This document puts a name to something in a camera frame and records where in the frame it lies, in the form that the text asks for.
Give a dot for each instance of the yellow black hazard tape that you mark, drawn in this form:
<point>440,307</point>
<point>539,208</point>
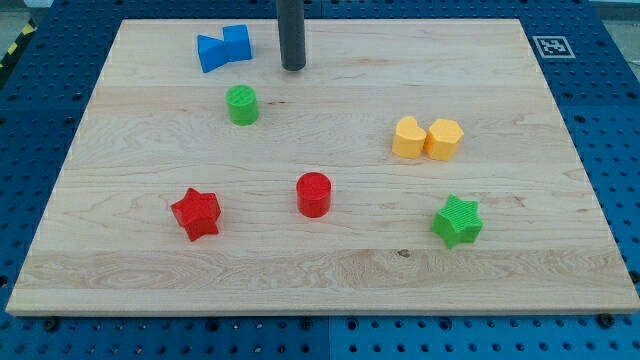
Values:
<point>18,46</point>

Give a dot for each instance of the blue triangle block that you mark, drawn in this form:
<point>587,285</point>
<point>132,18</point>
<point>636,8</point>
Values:
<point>211,52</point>

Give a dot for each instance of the yellow heart block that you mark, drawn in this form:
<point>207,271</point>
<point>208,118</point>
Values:
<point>409,138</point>

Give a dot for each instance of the white fiducial marker tag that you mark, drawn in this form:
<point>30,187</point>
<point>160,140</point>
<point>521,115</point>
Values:
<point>553,47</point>

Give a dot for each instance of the wooden board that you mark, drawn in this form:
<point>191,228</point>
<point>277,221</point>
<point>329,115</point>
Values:
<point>156,125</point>

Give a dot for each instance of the blue cube block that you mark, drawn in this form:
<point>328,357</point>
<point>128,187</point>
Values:
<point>237,43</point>

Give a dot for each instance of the green star block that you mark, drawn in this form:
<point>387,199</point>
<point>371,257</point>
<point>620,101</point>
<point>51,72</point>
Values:
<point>457,221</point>

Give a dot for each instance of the red cylinder block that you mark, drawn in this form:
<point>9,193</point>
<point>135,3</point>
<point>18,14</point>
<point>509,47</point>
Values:
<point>313,190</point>

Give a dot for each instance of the yellow hexagon block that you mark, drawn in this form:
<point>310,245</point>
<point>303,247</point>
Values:
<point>443,139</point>

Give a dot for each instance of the red star block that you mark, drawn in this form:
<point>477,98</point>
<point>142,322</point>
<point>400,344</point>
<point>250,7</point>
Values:
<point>197,213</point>

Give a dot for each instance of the green cylinder block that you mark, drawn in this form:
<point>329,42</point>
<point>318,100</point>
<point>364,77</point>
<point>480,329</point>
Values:
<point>242,105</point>

